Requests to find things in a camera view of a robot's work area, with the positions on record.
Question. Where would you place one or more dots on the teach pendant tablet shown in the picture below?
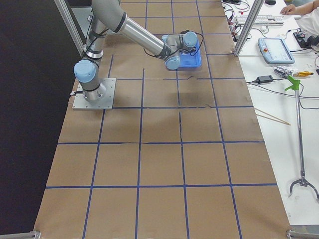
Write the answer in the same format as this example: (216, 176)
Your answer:
(275, 51)

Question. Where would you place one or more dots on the green clamp tool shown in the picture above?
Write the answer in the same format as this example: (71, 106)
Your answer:
(294, 83)

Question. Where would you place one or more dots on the blue plastic tray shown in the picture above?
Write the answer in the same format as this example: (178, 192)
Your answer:
(189, 61)

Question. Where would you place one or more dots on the left frame post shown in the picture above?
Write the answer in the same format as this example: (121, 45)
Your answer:
(71, 24)

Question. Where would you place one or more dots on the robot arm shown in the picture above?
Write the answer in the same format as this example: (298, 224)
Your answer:
(111, 28)

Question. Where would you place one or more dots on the white keyboard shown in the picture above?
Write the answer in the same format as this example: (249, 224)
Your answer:
(267, 20)

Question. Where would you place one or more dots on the aluminium frame post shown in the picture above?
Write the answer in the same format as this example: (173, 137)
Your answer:
(256, 6)

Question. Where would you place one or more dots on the yellow screwdriver tool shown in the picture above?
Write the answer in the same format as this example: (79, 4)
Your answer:
(303, 74)

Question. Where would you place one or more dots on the wooden chopstick pair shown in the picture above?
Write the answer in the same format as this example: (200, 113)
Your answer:
(269, 116)

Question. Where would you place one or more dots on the long reacher grabber tool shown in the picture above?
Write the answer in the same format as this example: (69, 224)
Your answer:
(302, 181)

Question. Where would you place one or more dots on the person's hand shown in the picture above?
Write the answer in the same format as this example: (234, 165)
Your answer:
(288, 10)

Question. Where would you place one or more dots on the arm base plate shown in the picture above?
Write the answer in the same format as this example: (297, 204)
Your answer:
(100, 99)

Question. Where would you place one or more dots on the black power adapter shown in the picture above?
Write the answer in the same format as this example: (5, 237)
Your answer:
(264, 79)

